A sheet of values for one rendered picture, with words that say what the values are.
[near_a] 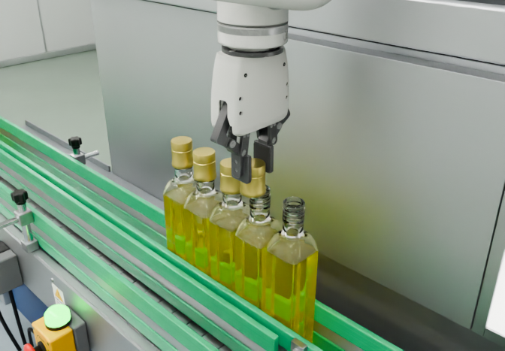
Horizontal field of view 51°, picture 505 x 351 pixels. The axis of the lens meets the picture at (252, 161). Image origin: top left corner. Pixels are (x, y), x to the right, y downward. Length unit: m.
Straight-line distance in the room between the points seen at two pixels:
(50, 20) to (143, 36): 5.96
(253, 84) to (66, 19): 6.57
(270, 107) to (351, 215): 0.24
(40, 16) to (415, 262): 6.48
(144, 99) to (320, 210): 0.51
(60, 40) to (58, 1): 0.46
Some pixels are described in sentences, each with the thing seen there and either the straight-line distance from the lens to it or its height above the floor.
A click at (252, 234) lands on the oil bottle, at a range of 0.74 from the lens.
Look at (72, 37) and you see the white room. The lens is 7.22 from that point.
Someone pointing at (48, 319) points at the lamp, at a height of 1.02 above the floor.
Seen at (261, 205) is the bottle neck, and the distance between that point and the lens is 0.73.
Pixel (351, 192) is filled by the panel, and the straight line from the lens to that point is 0.79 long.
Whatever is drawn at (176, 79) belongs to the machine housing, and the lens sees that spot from 1.06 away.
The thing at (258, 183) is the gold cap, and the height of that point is 1.33.
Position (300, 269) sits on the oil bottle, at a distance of 0.72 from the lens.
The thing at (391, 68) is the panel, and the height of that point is 1.48.
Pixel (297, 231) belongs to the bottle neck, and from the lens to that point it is 0.71.
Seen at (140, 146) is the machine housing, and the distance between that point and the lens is 1.24.
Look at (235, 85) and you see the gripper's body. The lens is 0.61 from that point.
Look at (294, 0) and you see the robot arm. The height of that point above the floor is 1.58.
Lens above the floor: 1.66
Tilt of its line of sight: 26 degrees down
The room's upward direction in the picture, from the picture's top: straight up
